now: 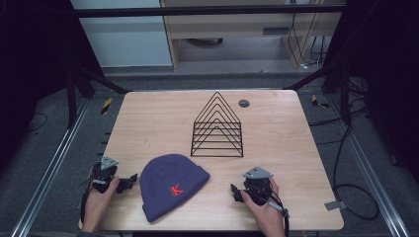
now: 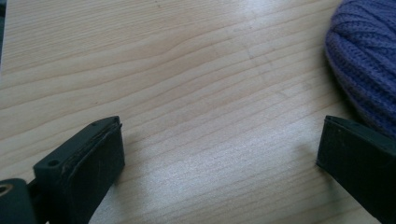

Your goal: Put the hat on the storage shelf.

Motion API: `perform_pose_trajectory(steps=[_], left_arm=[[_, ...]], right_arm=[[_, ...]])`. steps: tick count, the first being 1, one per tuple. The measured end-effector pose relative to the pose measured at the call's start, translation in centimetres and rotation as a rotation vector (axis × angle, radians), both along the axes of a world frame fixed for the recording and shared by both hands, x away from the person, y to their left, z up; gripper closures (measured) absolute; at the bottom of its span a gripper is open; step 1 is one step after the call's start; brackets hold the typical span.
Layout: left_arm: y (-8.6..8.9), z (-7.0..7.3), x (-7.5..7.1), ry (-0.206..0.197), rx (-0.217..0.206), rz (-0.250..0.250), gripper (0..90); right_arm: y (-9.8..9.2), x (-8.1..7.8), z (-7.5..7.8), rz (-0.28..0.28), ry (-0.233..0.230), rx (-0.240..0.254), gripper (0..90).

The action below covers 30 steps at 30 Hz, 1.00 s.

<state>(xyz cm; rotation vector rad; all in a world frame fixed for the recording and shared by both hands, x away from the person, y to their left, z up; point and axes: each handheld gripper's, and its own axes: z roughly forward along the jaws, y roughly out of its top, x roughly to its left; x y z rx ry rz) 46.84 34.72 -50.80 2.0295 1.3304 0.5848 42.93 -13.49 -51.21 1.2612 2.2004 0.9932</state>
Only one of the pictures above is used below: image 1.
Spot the person's left hand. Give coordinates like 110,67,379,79
81,176,121,233

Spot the left hand-held gripper cable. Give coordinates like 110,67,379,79
79,179,97,225

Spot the purple knit beanie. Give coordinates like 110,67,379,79
138,153,211,223

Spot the black floor cable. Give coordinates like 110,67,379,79
308,105,380,221

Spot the black wire rack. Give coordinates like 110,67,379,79
190,91,245,159

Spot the white cabinet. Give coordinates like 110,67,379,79
70,0,174,69

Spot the aluminium floor rail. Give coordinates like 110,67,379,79
9,98,92,237
324,93,411,237

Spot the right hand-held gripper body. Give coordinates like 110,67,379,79
242,166,275,207

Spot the bundle of cables under desk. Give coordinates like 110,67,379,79
287,12,330,71

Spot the black metal stand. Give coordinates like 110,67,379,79
64,63,133,130
282,60,352,124

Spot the right hand-held gripper cable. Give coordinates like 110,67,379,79
267,192,292,237

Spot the grey tape piece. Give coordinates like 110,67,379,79
323,199,348,212

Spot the person's right hand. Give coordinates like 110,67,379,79
239,177,287,237

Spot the hand-held gripper cable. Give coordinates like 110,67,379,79
267,192,292,237
79,179,97,225

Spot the light wooden desk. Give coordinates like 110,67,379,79
159,0,348,72

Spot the yellow black striped tape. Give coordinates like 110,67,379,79
100,97,114,116
310,94,331,110

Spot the black horizontal frame bar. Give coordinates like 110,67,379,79
73,3,348,19

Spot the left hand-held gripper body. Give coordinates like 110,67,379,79
90,155,120,195

